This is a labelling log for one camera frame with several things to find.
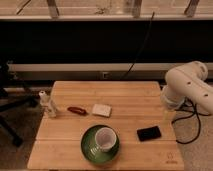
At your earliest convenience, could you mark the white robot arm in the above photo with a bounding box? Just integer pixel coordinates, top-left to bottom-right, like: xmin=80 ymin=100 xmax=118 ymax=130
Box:
xmin=161 ymin=61 xmax=213 ymax=114

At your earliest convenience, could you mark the small white bottle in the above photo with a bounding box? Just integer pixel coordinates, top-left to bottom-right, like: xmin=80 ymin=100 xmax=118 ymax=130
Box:
xmin=39 ymin=91 xmax=57 ymax=118

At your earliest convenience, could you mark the red oblong object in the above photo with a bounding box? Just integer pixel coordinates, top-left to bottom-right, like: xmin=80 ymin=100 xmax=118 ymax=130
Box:
xmin=67 ymin=107 xmax=87 ymax=115

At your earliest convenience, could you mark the white cup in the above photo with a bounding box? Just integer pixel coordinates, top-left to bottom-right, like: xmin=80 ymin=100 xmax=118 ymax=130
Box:
xmin=95 ymin=127 xmax=117 ymax=152

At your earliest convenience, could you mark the green plate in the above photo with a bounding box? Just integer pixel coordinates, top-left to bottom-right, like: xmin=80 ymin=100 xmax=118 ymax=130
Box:
xmin=81 ymin=125 xmax=120 ymax=164

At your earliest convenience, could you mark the black smartphone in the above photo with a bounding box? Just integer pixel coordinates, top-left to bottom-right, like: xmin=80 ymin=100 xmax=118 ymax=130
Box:
xmin=137 ymin=126 xmax=161 ymax=141

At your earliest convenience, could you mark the black office chair base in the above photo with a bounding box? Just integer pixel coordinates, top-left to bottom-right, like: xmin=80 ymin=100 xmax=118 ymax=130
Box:
xmin=0 ymin=60 xmax=39 ymax=148

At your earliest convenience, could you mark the black hanging cable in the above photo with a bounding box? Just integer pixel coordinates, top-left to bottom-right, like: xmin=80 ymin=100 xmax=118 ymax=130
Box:
xmin=120 ymin=11 xmax=156 ymax=81

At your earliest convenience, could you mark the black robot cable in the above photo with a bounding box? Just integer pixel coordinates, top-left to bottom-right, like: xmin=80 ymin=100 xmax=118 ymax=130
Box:
xmin=171 ymin=98 xmax=212 ymax=145

